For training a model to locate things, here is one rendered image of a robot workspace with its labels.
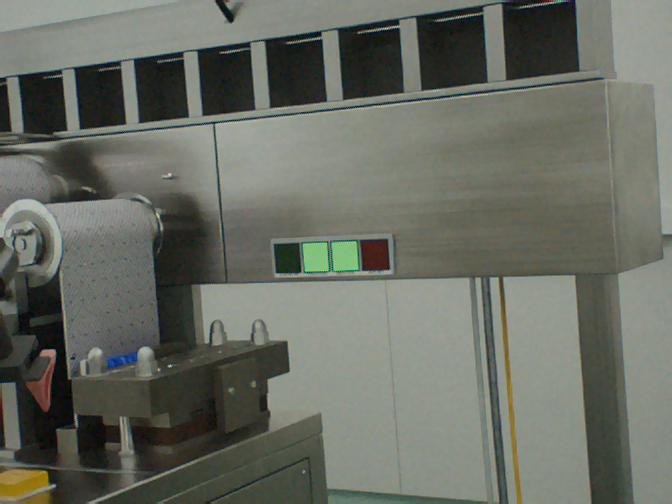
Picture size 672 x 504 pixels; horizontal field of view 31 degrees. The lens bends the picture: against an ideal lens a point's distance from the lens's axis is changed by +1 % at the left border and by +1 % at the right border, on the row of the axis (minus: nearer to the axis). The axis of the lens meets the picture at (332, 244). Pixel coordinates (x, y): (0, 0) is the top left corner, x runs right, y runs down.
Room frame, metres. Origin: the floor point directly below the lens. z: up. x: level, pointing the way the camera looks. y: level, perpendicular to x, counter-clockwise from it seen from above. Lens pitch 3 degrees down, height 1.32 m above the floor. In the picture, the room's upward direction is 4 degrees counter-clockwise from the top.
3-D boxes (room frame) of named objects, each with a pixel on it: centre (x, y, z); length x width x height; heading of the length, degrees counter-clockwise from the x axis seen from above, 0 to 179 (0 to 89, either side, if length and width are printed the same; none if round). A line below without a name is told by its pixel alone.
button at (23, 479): (1.73, 0.49, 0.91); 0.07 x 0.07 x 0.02; 59
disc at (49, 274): (2.01, 0.51, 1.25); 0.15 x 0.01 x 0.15; 59
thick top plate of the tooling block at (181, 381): (2.06, 0.27, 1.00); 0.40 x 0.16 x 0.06; 149
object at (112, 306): (2.09, 0.39, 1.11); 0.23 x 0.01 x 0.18; 149
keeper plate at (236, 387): (2.03, 0.18, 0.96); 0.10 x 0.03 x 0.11; 149
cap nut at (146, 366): (1.90, 0.31, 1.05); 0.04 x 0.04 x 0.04
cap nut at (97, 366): (1.94, 0.40, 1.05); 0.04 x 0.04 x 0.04
